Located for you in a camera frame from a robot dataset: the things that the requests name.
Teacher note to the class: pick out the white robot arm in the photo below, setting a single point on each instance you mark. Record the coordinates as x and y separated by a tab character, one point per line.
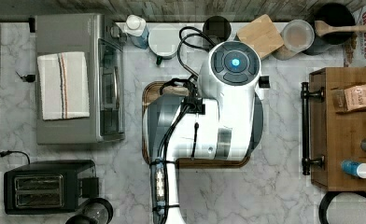
215	121

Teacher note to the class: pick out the wooden cutting board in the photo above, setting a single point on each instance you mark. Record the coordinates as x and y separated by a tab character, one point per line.
152	92

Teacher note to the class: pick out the dark green mug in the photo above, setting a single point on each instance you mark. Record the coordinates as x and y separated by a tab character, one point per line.
163	41

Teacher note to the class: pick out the black round cup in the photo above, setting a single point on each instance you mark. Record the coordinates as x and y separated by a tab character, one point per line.
217	28

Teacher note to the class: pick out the jar with bamboo lid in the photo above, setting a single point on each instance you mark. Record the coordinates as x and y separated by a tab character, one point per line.
261	35

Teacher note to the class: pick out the silver toaster oven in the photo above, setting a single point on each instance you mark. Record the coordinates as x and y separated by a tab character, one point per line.
101	40

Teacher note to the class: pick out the white striped dish towel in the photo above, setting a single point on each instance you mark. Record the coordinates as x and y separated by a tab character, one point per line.
64	85

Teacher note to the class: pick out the glass blender jar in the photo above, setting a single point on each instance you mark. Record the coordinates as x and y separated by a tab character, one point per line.
95	211

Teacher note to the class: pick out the jar with clear plastic lid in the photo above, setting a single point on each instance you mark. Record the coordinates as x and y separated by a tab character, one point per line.
298	36

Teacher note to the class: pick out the black two-slot toaster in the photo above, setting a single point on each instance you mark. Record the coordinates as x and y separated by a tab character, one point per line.
48	187

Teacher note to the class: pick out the black power plug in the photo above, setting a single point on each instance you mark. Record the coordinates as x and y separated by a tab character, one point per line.
28	78

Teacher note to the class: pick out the wooden spoon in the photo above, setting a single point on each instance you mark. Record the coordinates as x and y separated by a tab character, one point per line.
322	28

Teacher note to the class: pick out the wooden tea caddy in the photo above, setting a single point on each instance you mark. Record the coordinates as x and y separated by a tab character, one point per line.
339	101

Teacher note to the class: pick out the black rimmed round plate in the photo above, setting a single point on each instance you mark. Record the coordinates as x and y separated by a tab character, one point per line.
326	201

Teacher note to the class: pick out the black utensil crock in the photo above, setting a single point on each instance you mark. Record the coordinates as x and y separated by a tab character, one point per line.
333	14

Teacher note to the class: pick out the brown tea bag packets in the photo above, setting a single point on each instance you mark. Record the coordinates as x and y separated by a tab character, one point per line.
355	97

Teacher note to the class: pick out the blue spice bottle white cap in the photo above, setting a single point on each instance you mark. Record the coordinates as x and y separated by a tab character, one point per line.
354	168

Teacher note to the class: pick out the cereal box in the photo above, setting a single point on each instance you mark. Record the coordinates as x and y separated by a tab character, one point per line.
355	47

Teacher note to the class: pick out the black drawer handle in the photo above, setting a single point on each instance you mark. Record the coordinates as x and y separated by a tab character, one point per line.
306	96

